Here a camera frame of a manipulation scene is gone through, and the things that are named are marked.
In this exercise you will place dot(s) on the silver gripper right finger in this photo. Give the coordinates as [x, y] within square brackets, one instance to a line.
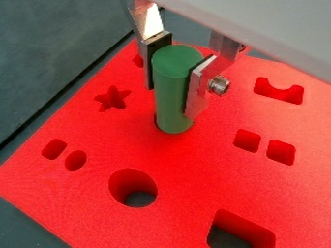
[206, 79]

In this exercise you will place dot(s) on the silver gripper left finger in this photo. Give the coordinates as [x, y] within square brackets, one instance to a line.
[152, 36]

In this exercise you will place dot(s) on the green round cylinder peg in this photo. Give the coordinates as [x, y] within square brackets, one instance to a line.
[171, 63]

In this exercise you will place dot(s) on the red shape sorting block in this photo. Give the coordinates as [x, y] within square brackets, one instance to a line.
[110, 183]

